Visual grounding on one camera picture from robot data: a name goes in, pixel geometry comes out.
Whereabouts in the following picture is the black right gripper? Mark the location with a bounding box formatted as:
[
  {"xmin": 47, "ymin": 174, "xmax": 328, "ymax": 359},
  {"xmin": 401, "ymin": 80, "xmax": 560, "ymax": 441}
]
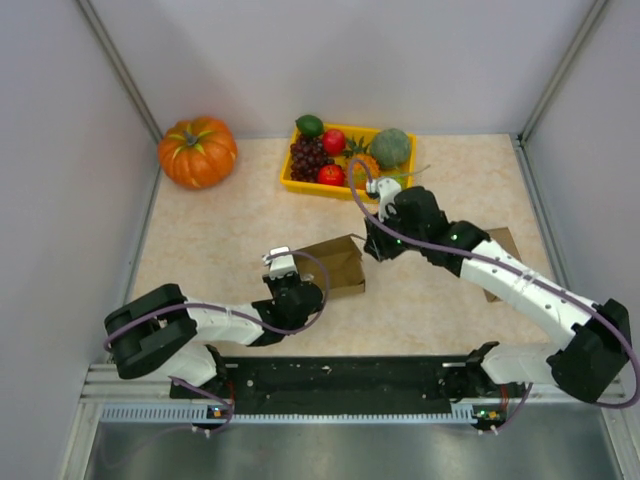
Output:
[{"xmin": 363, "ymin": 203, "xmax": 425, "ymax": 262}]

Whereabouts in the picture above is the brown cardboard box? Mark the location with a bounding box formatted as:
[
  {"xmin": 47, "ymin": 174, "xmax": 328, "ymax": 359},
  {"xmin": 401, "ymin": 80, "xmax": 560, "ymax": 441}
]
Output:
[{"xmin": 484, "ymin": 227, "xmax": 521, "ymax": 303}]

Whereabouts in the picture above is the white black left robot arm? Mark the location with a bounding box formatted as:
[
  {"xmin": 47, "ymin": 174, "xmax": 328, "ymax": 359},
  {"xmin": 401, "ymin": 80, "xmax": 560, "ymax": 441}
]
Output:
[{"xmin": 104, "ymin": 273, "xmax": 325, "ymax": 397}]

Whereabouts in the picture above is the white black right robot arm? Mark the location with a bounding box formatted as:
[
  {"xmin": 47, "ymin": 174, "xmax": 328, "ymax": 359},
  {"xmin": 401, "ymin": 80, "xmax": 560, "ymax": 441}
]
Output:
[{"xmin": 365, "ymin": 177, "xmax": 639, "ymax": 404}]

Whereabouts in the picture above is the yellow plastic fruit tray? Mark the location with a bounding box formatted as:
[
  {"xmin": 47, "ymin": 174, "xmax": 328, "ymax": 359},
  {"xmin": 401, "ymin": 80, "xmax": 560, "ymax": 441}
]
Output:
[{"xmin": 279, "ymin": 115, "xmax": 418, "ymax": 201}]

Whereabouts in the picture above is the light green apple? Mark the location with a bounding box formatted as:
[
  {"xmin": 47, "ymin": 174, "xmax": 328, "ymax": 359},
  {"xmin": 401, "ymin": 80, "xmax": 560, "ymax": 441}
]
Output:
[{"xmin": 380, "ymin": 164, "xmax": 430, "ymax": 190}]

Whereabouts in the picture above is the orange horned melon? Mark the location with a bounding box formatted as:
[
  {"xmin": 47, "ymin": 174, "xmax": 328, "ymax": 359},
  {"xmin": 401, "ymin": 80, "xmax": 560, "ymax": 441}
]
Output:
[{"xmin": 343, "ymin": 137, "xmax": 380, "ymax": 190}]

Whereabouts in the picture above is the red apple front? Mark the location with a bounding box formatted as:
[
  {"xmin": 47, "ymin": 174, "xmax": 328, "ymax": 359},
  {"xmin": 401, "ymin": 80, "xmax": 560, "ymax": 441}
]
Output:
[{"xmin": 316, "ymin": 164, "xmax": 345, "ymax": 187}]

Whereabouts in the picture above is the red apple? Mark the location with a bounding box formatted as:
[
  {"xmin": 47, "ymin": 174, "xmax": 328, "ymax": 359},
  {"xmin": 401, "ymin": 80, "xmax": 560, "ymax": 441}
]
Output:
[
  {"xmin": 316, "ymin": 164, "xmax": 345, "ymax": 187},
  {"xmin": 322, "ymin": 129, "xmax": 346, "ymax": 156}
]

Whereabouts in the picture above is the green netted melon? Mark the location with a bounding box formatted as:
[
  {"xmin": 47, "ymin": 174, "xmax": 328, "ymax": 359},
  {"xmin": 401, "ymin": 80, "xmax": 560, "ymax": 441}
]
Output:
[{"xmin": 370, "ymin": 128, "xmax": 412, "ymax": 169}]

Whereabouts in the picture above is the red apple rear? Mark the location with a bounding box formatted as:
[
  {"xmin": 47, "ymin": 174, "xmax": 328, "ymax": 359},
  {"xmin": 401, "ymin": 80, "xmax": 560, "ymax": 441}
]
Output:
[{"xmin": 322, "ymin": 129, "xmax": 346, "ymax": 156}]

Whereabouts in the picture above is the purple grape bunch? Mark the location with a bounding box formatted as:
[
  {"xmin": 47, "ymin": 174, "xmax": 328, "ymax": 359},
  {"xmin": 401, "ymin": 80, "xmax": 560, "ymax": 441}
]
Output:
[{"xmin": 290, "ymin": 134, "xmax": 334, "ymax": 183}]

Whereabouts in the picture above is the dark green lime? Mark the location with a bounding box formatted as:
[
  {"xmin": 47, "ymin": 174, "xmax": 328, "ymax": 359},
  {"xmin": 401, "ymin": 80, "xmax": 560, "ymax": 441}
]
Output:
[{"xmin": 295, "ymin": 114, "xmax": 324, "ymax": 138}]

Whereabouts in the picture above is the orange pumpkin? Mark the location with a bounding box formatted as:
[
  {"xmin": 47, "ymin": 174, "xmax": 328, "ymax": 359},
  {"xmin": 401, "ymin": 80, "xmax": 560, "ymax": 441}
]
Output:
[{"xmin": 157, "ymin": 116, "xmax": 238, "ymax": 190}]

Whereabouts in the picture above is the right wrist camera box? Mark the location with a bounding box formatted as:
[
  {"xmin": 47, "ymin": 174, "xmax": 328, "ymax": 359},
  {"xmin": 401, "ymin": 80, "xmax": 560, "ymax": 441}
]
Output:
[{"xmin": 366, "ymin": 177, "xmax": 402, "ymax": 223}]

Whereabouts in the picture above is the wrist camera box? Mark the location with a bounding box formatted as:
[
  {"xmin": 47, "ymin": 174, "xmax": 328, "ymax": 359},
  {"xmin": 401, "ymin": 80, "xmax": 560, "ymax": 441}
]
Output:
[
  {"xmin": 366, "ymin": 177, "xmax": 402, "ymax": 223},
  {"xmin": 263, "ymin": 246, "xmax": 297, "ymax": 280}
]

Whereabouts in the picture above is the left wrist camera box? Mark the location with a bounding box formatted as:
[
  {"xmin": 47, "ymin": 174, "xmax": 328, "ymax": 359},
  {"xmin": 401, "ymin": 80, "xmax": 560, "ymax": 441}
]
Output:
[{"xmin": 263, "ymin": 246, "xmax": 297, "ymax": 280}]

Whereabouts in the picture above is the aluminium frame post right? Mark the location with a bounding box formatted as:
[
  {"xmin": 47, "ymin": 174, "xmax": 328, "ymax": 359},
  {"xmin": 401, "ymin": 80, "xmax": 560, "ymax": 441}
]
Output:
[{"xmin": 516, "ymin": 0, "xmax": 611, "ymax": 149}]

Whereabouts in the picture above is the aluminium frame post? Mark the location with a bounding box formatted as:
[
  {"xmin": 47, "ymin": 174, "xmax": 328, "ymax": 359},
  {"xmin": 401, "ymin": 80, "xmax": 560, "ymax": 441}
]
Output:
[
  {"xmin": 516, "ymin": 0, "xmax": 611, "ymax": 149},
  {"xmin": 74, "ymin": 0, "xmax": 162, "ymax": 143}
]

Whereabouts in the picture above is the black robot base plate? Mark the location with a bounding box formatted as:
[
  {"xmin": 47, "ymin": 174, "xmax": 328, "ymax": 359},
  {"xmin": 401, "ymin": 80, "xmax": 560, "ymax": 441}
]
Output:
[{"xmin": 201, "ymin": 355, "xmax": 504, "ymax": 414}]

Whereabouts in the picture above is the white slotted cable duct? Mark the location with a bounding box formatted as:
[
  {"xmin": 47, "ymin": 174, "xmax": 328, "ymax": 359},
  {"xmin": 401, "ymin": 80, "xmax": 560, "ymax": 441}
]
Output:
[{"xmin": 100, "ymin": 403, "xmax": 503, "ymax": 425}]

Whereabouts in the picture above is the aluminium frame post left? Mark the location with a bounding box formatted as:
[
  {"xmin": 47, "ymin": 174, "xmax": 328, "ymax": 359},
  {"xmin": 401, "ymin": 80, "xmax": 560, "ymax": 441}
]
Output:
[{"xmin": 74, "ymin": 0, "xmax": 162, "ymax": 143}]

